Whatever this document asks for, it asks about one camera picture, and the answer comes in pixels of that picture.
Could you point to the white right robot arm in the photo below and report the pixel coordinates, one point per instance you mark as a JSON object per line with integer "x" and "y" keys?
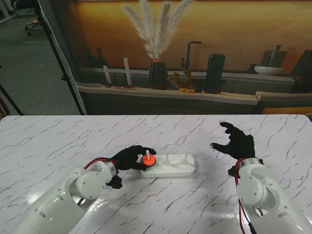
{"x": 253, "y": 185}

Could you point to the white-edged kitchen backdrop panel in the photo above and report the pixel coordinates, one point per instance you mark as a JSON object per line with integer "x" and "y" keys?
{"x": 61, "y": 36}

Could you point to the office chair with orange seat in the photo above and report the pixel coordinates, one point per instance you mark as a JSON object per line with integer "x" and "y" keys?
{"x": 33, "y": 24}

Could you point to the yellow orange fruit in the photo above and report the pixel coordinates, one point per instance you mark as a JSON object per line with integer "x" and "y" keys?
{"x": 189, "y": 90}

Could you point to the brown plush toy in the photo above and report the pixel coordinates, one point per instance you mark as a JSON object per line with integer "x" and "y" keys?
{"x": 186, "y": 80}

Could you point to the dark teal box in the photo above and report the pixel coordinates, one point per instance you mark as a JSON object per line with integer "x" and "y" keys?
{"x": 302, "y": 73}

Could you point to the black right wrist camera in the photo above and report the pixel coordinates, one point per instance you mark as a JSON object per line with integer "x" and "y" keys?
{"x": 232, "y": 171}

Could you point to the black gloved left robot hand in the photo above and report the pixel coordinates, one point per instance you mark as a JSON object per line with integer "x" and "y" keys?
{"x": 129, "y": 158}

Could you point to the small dark jar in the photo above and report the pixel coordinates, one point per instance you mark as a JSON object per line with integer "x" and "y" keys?
{"x": 252, "y": 69}

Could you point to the white pampas grass bunch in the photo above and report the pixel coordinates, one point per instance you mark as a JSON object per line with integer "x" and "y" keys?
{"x": 158, "y": 36}

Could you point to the white bowl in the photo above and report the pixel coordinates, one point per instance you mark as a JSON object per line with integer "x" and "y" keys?
{"x": 268, "y": 70}

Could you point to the tall black cylinder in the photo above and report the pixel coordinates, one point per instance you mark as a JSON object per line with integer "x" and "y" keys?
{"x": 215, "y": 70}

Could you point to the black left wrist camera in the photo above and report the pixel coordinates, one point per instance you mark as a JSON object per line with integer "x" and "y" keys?
{"x": 115, "y": 182}

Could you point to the black tripod stand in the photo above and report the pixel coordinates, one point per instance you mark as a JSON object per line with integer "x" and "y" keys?
{"x": 11, "y": 99}
{"x": 63, "y": 77}

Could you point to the black kitchen faucet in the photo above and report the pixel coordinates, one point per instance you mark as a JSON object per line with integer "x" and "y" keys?
{"x": 189, "y": 53}

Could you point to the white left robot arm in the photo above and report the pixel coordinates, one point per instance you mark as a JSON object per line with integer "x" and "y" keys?
{"x": 85, "y": 180}

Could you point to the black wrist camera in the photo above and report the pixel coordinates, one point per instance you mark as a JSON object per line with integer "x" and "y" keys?
{"x": 115, "y": 182}
{"x": 232, "y": 171}

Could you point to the wooden board with red pieces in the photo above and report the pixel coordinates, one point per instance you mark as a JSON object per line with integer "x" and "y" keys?
{"x": 122, "y": 87}

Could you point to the white three-rod Hanoi tower base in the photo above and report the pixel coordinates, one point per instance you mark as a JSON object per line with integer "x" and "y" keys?
{"x": 170, "y": 170}

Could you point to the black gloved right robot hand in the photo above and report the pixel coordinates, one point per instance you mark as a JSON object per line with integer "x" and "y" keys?
{"x": 242, "y": 146}

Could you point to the tall white candle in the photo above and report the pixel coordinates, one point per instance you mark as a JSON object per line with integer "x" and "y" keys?
{"x": 127, "y": 70}

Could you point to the short white candle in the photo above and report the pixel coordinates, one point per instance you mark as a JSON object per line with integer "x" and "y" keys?
{"x": 107, "y": 74}

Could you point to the black ribbed vase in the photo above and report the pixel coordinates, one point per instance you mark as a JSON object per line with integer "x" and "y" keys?
{"x": 158, "y": 75}

